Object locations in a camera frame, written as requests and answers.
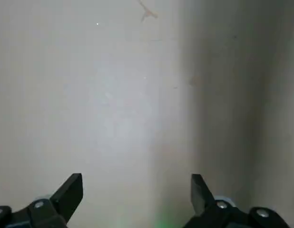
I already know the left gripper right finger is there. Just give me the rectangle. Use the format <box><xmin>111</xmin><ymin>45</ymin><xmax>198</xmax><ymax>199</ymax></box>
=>
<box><xmin>184</xmin><ymin>173</ymin><xmax>292</xmax><ymax>228</ymax></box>

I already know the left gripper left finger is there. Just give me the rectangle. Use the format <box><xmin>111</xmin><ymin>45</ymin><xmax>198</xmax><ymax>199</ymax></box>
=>
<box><xmin>0</xmin><ymin>173</ymin><xmax>84</xmax><ymax>228</ymax></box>

